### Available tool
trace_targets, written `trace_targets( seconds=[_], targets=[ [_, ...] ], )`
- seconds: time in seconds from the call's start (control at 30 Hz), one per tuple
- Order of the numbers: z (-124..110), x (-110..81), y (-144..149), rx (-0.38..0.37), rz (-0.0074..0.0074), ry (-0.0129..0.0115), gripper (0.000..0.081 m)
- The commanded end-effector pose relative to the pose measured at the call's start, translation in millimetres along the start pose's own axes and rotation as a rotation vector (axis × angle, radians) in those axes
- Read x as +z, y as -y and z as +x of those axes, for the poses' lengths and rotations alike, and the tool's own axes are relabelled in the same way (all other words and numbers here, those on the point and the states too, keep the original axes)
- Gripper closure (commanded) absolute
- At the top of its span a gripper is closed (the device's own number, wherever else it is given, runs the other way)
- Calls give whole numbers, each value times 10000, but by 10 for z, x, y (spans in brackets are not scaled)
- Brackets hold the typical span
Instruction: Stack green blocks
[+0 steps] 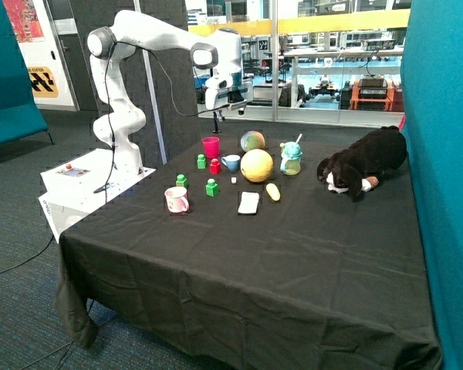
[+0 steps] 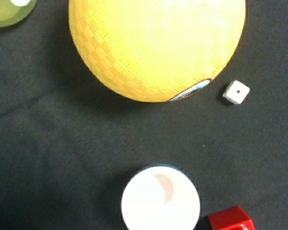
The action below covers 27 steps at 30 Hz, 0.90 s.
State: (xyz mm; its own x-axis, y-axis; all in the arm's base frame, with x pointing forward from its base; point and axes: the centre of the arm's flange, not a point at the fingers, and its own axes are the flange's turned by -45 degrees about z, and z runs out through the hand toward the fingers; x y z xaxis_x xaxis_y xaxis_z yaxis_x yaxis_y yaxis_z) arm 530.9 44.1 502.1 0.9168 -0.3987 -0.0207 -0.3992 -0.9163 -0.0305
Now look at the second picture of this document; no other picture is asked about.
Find large yellow textured ball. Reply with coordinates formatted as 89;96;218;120
68;0;246;103

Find black tablecloth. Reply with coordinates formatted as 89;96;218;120
0;0;288;230

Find blue cup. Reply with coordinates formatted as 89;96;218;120
120;165;200;230

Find white die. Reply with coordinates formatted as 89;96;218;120
223;80;250;104

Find red block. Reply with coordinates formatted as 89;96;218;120
208;206;255;230

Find green sippy cup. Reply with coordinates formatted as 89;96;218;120
0;0;37;28

